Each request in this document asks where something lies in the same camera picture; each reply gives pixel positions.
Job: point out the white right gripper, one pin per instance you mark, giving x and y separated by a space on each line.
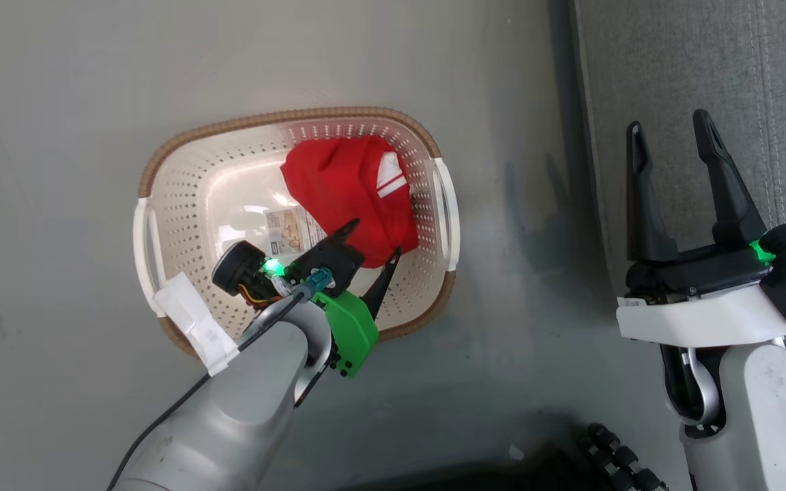
700 317

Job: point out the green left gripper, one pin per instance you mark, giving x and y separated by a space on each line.
352 334

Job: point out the red and white garment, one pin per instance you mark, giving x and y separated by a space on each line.
338 184

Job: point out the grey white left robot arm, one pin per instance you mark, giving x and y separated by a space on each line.
243 409

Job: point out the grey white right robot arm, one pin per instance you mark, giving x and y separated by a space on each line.
761 423

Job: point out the grey fabric sofa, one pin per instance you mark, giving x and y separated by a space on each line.
673 68

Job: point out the printed sticker in basket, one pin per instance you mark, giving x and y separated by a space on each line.
287 232

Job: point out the white tape label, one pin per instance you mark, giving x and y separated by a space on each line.
195 324

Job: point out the white perforated laundry basket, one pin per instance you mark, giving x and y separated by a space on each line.
181 204

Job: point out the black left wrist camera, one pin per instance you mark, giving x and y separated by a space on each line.
331 262

